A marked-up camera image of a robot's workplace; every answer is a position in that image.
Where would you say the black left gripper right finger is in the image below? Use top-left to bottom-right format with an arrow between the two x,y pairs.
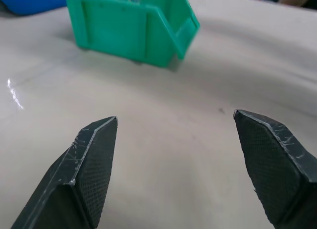
233,109 -> 317,229

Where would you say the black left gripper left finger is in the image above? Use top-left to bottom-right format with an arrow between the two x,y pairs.
10,116 -> 118,229

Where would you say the green plastic storage bin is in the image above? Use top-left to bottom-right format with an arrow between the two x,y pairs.
53,0 -> 201,69

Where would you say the blue plastic container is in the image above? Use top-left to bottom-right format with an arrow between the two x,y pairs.
0,0 -> 69,16

